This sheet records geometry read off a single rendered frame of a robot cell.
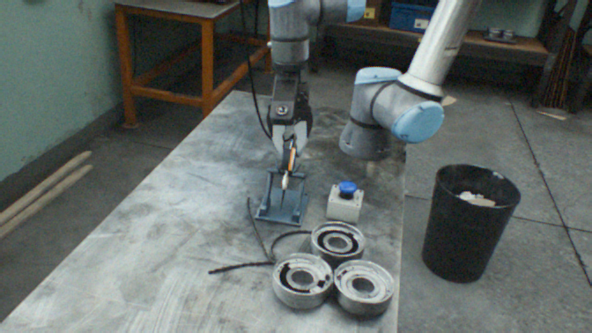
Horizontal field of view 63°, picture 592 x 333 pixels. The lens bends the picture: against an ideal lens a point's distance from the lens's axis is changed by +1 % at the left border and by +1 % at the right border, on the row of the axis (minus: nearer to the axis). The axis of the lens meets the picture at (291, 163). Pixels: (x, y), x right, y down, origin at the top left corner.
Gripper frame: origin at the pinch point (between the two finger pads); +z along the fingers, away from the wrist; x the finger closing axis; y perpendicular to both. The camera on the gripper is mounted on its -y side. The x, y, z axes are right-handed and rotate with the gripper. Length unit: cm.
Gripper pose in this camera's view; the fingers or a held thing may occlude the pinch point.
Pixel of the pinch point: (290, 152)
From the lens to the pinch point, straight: 104.0
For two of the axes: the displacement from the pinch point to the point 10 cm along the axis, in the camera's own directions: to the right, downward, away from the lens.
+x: -9.9, -0.4, 1.0
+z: 0.1, 8.8, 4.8
